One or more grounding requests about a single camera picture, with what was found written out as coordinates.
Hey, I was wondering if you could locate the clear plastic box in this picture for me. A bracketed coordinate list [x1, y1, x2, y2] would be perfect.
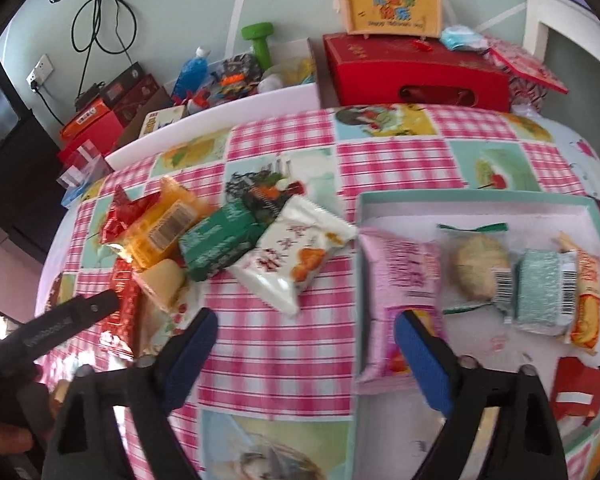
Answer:
[56, 140, 112, 192]

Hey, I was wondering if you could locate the white packet with fruit print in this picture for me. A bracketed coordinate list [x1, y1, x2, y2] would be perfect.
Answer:
[227, 195, 358, 316]

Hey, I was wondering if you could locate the blue face mask pack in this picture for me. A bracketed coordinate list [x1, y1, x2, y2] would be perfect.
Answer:
[440, 25, 488, 52]

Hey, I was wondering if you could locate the dark red gift box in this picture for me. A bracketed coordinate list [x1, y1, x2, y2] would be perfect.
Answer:
[115, 74, 162, 128]

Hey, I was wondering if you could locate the red packet with white stripe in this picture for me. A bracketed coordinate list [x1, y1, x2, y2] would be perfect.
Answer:
[550, 356, 600, 426]

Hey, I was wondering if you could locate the light blue box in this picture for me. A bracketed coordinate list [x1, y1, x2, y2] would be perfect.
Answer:
[60, 180, 98, 209]

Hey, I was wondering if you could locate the bright red box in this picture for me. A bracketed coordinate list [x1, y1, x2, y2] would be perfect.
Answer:
[56, 110, 126, 166]

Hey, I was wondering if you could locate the black cabinet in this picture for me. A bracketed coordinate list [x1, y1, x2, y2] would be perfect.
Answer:
[0, 110, 76, 263]

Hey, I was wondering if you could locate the blue liquid bottle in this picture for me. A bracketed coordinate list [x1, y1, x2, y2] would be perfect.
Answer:
[172, 46, 212, 101]

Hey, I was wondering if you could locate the green dumbbell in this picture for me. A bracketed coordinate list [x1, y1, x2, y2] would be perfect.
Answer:
[241, 21, 276, 71]

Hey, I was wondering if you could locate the orange snack packet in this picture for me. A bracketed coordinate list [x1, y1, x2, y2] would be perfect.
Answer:
[102, 176, 216, 268]

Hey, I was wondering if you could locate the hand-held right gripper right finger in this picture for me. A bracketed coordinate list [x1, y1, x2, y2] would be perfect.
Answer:
[394, 309, 570, 480]

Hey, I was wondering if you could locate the red gold-patterned snack packet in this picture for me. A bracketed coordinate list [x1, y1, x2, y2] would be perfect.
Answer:
[97, 260, 146, 361]

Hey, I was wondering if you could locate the white storage box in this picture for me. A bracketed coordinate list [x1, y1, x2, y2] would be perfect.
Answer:
[104, 37, 323, 171]

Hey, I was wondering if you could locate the white wall socket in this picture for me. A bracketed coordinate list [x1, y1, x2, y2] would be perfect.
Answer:
[26, 54, 55, 92]

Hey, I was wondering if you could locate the black gift box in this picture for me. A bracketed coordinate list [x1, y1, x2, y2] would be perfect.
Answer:
[102, 61, 146, 106]

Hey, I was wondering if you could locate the black cable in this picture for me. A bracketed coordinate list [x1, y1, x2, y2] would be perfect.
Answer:
[71, 0, 141, 56]

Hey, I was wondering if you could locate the yellow cake roll packet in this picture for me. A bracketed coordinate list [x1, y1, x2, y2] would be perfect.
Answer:
[557, 232, 600, 356]

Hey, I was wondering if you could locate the large red gift box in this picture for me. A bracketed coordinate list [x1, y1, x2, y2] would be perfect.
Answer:
[322, 32, 512, 113]

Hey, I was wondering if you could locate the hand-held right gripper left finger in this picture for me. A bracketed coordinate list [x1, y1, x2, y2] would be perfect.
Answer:
[41, 306, 220, 480]

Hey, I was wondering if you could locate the teal tray with white inside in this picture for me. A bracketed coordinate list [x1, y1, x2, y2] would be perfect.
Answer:
[347, 191, 600, 480]

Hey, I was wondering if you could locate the dark colourful snack bag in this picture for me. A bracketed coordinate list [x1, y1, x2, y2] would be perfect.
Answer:
[207, 52, 262, 98]

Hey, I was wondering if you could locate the dark green snack packet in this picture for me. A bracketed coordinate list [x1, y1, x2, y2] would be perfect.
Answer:
[177, 200, 266, 281]

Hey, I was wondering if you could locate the person's left hand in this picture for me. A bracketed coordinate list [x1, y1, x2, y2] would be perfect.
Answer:
[0, 417, 38, 458]

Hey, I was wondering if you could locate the small white printed box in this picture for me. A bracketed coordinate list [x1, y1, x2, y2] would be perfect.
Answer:
[139, 106, 187, 137]

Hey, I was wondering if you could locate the shiny red pointed snack packet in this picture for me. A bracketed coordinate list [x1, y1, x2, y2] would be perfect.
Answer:
[100, 185, 156, 246]

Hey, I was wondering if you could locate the red patterned gift box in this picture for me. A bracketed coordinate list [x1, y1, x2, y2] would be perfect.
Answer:
[482, 35, 570, 111]

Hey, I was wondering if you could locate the pink cake roll packet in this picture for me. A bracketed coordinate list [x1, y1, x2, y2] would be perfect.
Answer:
[355, 227, 448, 393]

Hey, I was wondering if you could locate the white desk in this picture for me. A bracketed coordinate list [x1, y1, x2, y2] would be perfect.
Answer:
[522, 0, 600, 161]

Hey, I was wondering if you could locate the black power strip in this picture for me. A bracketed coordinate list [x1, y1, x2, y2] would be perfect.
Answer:
[75, 81, 106, 108]

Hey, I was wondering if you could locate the orange box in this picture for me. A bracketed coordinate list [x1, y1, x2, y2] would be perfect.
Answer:
[60, 98, 112, 141]

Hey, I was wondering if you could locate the pale yellow snack packet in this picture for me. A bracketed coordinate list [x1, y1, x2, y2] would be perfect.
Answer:
[132, 258, 188, 311]

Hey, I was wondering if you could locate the clear packet with green cake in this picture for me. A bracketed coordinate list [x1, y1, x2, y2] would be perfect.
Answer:
[437, 222, 518, 316]

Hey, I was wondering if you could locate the light green snack packet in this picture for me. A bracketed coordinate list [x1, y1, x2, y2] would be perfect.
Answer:
[510, 247, 578, 336]

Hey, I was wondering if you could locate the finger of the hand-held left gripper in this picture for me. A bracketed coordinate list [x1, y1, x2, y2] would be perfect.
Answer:
[72, 289, 122, 333]

